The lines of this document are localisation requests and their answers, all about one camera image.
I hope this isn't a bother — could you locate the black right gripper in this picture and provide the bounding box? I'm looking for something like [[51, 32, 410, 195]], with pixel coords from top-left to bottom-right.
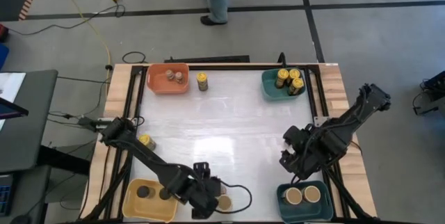
[[278, 125, 330, 182]]

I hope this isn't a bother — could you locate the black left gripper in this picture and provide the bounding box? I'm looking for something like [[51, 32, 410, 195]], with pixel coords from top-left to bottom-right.
[[185, 161, 224, 220]]

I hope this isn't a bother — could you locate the tan-lid gold-label jar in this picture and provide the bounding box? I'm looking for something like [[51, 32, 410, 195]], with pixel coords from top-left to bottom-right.
[[216, 195, 233, 212], [300, 184, 322, 204], [281, 186, 304, 206]]

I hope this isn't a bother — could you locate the silver mounting plate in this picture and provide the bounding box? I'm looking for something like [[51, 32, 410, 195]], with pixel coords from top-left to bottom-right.
[[313, 115, 330, 127]]

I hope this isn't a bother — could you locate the light teal plastic bin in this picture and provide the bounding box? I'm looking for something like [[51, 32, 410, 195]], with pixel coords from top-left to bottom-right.
[[261, 67, 309, 102]]

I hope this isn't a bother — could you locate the yellow plastic bin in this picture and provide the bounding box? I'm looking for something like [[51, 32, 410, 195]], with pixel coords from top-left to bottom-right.
[[122, 177, 181, 224]]

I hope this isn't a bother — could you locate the dark teal plastic bin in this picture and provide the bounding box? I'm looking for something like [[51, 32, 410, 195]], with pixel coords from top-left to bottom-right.
[[276, 180, 334, 224]]

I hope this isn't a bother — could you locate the orange plastic bin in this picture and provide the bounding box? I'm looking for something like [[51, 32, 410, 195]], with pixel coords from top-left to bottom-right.
[[145, 63, 191, 95]]

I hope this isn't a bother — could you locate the black flat bar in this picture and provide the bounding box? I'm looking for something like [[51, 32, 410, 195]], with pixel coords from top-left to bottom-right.
[[164, 55, 251, 64]]

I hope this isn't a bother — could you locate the grey desk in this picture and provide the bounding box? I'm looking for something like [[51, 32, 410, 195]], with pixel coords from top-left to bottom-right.
[[0, 70, 59, 173]]

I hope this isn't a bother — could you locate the dark keyboard device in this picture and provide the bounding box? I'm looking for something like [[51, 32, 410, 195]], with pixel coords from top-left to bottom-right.
[[0, 173, 15, 217]]

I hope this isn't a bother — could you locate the dark tablet screen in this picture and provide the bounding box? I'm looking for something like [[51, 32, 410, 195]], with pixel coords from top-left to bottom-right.
[[0, 97, 30, 120]]

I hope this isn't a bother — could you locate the white paper sheet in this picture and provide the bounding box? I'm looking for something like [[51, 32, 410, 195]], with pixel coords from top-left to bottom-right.
[[0, 72, 27, 131]]

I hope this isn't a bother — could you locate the blue floor object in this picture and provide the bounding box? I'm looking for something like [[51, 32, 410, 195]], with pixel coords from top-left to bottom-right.
[[0, 42, 10, 70]]

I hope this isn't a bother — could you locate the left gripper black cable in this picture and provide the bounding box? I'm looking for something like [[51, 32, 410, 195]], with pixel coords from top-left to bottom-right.
[[217, 181, 254, 215]]

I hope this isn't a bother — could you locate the coiled black cable loop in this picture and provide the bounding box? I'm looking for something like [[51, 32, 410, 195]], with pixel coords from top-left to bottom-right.
[[121, 50, 147, 65]]

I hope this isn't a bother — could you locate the black equipment with cables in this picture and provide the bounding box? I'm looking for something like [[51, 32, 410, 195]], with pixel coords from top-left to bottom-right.
[[412, 70, 445, 116]]

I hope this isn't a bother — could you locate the pale yellow floor cable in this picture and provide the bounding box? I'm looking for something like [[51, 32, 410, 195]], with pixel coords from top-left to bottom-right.
[[55, 0, 113, 89]]

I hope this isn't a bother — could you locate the black floor cable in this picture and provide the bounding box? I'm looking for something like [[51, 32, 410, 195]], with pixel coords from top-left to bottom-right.
[[6, 3, 127, 37]]

